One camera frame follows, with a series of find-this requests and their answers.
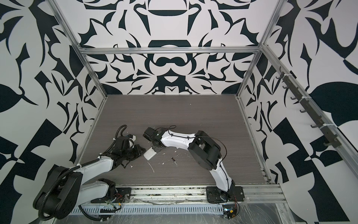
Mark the white red remote control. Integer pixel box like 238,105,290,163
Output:
144,147,157,161

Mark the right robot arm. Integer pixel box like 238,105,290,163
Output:
143,127,235,201

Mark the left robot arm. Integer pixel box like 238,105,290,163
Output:
33,125,146,222

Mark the small electronics board right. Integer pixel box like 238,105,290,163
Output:
222,203,241,219

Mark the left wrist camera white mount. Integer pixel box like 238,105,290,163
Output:
127,134,136,141

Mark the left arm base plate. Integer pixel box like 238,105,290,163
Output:
91,187,132,203

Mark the white slotted cable duct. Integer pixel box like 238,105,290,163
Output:
82,204,223,215

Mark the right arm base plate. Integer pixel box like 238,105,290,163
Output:
206,186,245,203

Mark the aluminium frame rail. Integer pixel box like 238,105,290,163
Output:
79,46,259,55

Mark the black wall hook rail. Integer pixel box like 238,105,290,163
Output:
276,67,342,148

